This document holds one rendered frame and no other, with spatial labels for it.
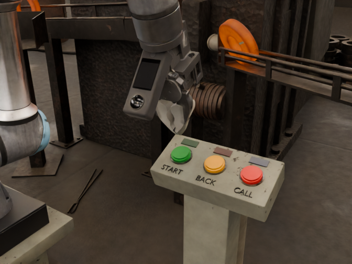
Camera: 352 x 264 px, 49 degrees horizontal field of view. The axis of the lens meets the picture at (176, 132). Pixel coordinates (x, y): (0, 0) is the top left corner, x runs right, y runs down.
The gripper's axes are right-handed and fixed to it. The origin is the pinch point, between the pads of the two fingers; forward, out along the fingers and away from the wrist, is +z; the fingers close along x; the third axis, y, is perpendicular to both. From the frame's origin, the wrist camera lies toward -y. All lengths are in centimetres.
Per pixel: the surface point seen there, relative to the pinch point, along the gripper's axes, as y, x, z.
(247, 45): 50, 6, 13
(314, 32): 155, 11, 69
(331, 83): 31.8, -21.4, 7.2
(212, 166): -1.4, -7.7, 5.6
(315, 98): 177, 12, 135
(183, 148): 0.9, 0.0, 5.5
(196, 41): 67, 34, 25
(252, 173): -0.2, -15.1, 5.6
